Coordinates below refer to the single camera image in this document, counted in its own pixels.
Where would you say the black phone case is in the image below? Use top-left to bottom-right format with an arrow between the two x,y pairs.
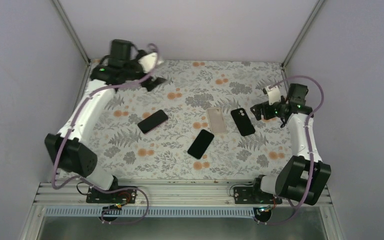
230,108 -> 256,137

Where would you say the black smartphone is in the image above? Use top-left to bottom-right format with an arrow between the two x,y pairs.
137,109 -> 169,134
187,129 -> 215,160

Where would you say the beige phone case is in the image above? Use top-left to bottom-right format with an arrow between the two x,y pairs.
206,107 -> 227,135

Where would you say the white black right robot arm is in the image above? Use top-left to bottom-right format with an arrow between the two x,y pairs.
250,83 -> 331,206

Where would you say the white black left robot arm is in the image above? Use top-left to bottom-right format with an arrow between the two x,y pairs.
44,39 -> 163,203

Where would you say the floral patterned table mat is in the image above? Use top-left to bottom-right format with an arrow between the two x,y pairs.
87,60 -> 292,180

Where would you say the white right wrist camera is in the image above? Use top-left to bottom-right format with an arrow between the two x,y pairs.
263,85 -> 282,106

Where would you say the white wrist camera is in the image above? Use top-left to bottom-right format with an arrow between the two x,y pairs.
138,52 -> 164,74
263,85 -> 282,106

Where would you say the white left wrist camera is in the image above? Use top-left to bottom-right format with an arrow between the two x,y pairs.
138,52 -> 164,74

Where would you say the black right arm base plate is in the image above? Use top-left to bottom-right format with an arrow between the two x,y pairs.
229,185 -> 283,205

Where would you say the aluminium frame post left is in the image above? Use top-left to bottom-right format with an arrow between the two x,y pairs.
51,0 -> 91,65

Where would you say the aluminium frame post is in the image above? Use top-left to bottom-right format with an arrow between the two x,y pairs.
51,0 -> 91,65
282,0 -> 325,70

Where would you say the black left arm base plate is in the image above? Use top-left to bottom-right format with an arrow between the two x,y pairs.
85,187 -> 137,205

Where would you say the aluminium frame post right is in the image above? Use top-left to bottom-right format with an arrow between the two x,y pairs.
282,0 -> 325,70

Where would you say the slotted grey cable duct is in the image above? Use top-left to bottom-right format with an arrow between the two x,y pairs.
44,206 -> 257,219

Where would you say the aluminium front rail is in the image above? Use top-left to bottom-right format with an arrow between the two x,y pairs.
32,179 -> 333,208

